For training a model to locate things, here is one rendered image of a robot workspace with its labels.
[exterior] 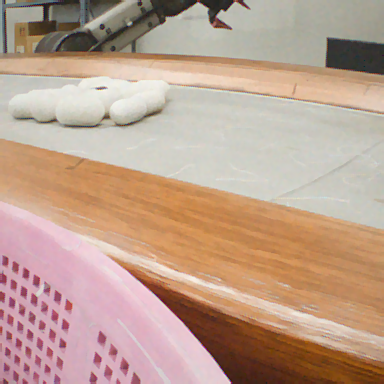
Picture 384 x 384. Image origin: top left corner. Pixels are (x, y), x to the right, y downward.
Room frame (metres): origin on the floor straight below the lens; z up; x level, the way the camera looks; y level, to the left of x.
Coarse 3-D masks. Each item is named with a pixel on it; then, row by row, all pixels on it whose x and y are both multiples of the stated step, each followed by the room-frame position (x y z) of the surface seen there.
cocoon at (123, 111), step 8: (120, 104) 0.34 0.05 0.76; (128, 104) 0.34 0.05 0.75; (136, 104) 0.35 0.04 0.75; (144, 104) 0.36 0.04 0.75; (112, 112) 0.34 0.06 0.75; (120, 112) 0.34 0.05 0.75; (128, 112) 0.34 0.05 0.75; (136, 112) 0.35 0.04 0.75; (144, 112) 0.36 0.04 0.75; (112, 120) 0.34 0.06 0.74; (120, 120) 0.34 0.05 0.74; (128, 120) 0.34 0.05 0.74; (136, 120) 0.35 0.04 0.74
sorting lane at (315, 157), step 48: (0, 96) 0.51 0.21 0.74; (192, 96) 0.47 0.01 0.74; (240, 96) 0.48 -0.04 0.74; (48, 144) 0.30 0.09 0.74; (96, 144) 0.29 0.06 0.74; (144, 144) 0.29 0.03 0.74; (192, 144) 0.29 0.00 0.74; (240, 144) 0.29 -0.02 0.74; (288, 144) 0.30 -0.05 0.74; (336, 144) 0.30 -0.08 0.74; (240, 192) 0.21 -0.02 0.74; (288, 192) 0.21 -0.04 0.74; (336, 192) 0.21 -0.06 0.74
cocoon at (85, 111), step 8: (64, 104) 0.34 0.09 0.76; (72, 104) 0.34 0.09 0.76; (80, 104) 0.34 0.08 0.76; (88, 104) 0.34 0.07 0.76; (96, 104) 0.34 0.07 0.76; (56, 112) 0.34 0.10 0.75; (64, 112) 0.34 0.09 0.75; (72, 112) 0.34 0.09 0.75; (80, 112) 0.34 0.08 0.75; (88, 112) 0.34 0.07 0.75; (96, 112) 0.34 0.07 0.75; (104, 112) 0.35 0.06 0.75; (64, 120) 0.34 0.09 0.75; (72, 120) 0.34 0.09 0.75; (80, 120) 0.34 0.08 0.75; (88, 120) 0.34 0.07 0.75; (96, 120) 0.34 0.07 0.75
